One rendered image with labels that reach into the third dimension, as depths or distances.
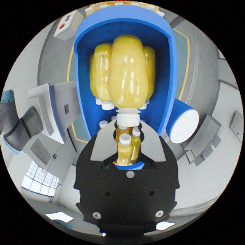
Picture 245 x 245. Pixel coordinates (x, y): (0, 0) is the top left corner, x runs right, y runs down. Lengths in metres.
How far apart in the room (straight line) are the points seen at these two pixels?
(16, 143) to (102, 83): 0.41
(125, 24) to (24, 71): 2.79
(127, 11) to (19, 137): 0.45
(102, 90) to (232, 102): 3.61
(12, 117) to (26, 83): 2.49
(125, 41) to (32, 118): 0.41
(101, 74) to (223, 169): 3.53
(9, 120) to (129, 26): 0.43
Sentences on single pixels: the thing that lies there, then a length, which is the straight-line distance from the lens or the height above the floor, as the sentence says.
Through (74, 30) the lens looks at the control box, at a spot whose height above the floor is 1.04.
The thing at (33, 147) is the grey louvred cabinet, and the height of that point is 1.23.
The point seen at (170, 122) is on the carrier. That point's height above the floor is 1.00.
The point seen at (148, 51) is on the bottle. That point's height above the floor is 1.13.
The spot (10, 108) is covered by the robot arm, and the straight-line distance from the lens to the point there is 0.36.
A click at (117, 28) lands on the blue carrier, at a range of 0.23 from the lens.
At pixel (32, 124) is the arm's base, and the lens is 0.40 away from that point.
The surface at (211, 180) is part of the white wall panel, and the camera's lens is 3.57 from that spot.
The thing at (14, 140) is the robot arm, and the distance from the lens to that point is 0.39.
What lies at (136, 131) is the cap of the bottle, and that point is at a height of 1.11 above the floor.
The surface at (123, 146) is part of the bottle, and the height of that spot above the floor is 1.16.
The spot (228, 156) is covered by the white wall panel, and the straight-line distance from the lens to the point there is 3.36.
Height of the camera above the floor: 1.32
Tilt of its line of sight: 57 degrees down
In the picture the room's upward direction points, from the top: 175 degrees counter-clockwise
